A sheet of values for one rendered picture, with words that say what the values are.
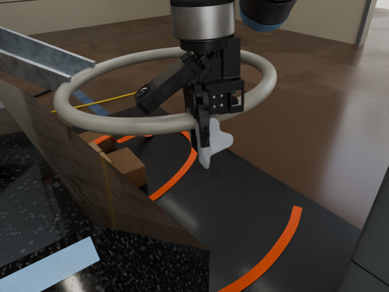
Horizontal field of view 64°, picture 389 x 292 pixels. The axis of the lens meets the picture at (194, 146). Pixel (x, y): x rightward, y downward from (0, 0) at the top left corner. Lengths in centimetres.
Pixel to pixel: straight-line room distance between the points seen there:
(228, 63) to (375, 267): 73
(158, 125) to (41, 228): 23
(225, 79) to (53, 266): 37
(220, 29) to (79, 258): 38
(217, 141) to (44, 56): 58
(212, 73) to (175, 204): 128
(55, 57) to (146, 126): 47
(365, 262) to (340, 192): 100
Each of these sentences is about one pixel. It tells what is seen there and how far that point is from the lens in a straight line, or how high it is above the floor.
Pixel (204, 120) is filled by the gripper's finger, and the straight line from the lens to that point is 47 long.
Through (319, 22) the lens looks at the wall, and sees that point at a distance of 550.
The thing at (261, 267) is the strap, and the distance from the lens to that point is 146.
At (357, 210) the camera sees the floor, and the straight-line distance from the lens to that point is 190.
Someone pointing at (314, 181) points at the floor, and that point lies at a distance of 200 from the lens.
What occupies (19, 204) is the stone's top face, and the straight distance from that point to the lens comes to 59.
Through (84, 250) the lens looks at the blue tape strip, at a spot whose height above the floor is 80.
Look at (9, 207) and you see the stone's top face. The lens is 60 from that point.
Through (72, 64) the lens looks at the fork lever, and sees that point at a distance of 89.
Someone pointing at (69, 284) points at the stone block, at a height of 78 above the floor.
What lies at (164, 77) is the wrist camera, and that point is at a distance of 48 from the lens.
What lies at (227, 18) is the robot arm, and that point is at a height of 110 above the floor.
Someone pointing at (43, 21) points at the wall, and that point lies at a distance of 595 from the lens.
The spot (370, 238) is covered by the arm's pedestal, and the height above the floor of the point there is 53.
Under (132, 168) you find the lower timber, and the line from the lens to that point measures 176.
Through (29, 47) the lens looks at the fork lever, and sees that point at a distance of 96.
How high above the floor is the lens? 118
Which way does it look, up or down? 33 degrees down
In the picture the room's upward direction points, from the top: straight up
